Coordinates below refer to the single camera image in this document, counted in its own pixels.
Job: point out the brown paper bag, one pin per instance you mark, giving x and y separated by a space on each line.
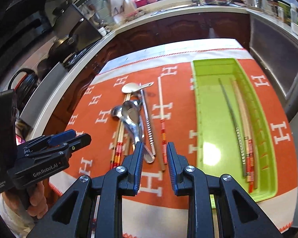
118 5

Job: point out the white plastic bottle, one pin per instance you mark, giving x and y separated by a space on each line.
293 12

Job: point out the orange patterned blanket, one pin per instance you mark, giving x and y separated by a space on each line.
178 99

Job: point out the white kitchen countertop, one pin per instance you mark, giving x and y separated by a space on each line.
144 17

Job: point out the green plastic tray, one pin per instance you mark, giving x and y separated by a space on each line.
213 129

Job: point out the white chopstick red striped end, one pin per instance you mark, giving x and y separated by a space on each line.
160 99

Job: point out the large metal spoon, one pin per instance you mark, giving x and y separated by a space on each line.
130 114

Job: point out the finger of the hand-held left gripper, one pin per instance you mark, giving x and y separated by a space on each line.
77 143
62 136

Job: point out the medium metal spoon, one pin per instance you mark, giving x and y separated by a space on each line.
135 129

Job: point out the person's left forearm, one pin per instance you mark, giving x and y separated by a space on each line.
12 215

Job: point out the person's left hand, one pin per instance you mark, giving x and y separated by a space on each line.
38 198

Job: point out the brown wooden kitchen cabinet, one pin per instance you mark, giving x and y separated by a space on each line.
178 32

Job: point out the gas stove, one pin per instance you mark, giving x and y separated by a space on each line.
75 54

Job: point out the cream spoon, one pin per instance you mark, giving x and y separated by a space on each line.
129 88

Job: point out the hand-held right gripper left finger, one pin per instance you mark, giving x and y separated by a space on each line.
138 168

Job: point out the stack of plates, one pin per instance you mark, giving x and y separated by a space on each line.
216 1

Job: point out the small metal spoon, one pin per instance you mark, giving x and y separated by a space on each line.
116 111

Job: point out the black pot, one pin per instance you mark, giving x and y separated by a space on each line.
46 65

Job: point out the pink bowl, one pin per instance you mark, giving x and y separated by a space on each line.
140 1

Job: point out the black frying pan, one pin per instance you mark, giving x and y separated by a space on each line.
64 43

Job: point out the stainless steel panel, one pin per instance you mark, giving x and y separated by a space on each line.
75 21

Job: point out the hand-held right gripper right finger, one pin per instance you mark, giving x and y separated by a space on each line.
172 168

